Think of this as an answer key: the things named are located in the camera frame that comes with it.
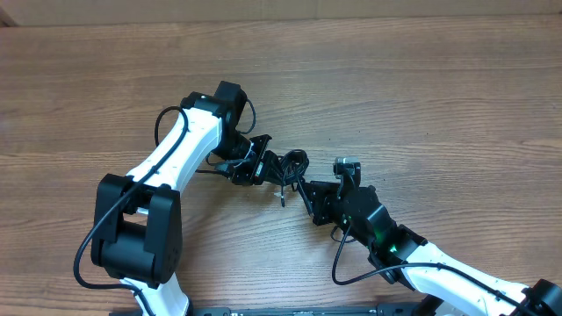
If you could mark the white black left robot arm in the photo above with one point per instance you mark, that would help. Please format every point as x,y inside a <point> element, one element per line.
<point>137,233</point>

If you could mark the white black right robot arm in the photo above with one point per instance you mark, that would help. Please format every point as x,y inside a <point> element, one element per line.
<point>400,255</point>

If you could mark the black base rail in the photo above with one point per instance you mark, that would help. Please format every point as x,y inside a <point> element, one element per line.
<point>429,307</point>

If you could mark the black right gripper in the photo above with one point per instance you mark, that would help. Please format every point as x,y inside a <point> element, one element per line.
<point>320,203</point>

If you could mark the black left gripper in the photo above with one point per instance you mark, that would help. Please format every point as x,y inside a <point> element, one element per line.
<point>255,175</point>

